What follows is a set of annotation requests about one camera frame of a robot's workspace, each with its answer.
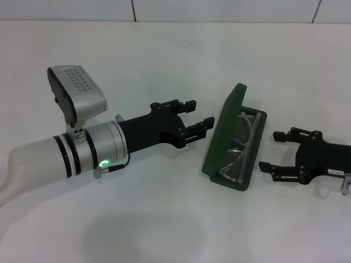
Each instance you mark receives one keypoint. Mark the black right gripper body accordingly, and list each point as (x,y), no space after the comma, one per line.
(321,156)

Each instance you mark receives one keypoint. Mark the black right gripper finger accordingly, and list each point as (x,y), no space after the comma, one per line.
(279,136)
(264,166)

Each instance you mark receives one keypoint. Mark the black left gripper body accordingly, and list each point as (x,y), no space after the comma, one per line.
(153,128)

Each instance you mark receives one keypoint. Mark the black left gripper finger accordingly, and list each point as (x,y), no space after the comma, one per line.
(208,122)
(190,105)

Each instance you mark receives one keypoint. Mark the green glasses case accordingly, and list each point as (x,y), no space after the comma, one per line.
(219,137)

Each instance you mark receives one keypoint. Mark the clear white glasses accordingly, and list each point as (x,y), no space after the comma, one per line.
(255,127)

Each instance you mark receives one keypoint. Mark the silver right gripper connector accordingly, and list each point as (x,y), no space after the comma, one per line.
(346,180)

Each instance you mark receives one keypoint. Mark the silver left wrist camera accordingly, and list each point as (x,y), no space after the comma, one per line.
(85,93)

